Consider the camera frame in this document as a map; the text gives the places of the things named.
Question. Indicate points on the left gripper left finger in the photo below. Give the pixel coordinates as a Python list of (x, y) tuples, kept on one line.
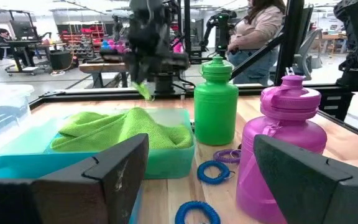
[(113, 186)]

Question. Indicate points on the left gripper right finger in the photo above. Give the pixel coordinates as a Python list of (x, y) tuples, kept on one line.
[(306, 193)]

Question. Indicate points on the green microfiber towel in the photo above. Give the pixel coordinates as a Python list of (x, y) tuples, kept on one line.
[(120, 130)]

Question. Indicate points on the light green translucent bin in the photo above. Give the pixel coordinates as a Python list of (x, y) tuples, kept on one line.
[(169, 161)]

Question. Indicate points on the magenta sports bottle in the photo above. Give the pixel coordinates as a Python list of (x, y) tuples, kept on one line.
[(278, 133)]

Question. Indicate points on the blue coil wristband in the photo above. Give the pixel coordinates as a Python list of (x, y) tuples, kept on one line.
[(199, 174), (197, 205)]

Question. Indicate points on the purple coil wristband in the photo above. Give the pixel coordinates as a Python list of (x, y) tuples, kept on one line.
[(225, 161)]

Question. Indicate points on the green sports bottle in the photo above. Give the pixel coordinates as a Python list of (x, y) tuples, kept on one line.
[(216, 115)]

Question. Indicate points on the black background robot arm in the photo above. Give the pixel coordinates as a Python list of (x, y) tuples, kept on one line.
[(222, 31), (353, 37)]

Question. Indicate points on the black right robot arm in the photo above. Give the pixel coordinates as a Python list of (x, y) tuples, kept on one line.
[(165, 82)]

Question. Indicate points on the wooden workbench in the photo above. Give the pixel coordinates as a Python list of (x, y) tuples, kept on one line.
[(104, 67)]

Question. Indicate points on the red storage shelf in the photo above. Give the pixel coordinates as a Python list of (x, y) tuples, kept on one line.
[(85, 37)]

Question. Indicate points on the black trash bin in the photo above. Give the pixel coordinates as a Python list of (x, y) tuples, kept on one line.
[(60, 60)]

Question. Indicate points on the black drawer cabinet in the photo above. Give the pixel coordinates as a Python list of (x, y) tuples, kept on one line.
[(334, 102)]

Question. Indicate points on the person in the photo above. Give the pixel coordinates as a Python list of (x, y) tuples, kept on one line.
[(2, 39), (253, 34)]

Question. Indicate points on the black monitor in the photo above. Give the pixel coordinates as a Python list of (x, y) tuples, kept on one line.
[(22, 29)]

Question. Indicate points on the black rolling desk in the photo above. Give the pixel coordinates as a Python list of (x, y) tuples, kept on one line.
[(20, 70)]

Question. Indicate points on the clear plastic bin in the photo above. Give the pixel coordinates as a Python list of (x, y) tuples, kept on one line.
[(2, 109)]

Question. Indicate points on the grey office chair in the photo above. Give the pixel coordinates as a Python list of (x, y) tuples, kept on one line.
[(306, 53)]

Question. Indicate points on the wooden table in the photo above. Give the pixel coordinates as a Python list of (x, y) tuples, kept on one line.
[(331, 37)]

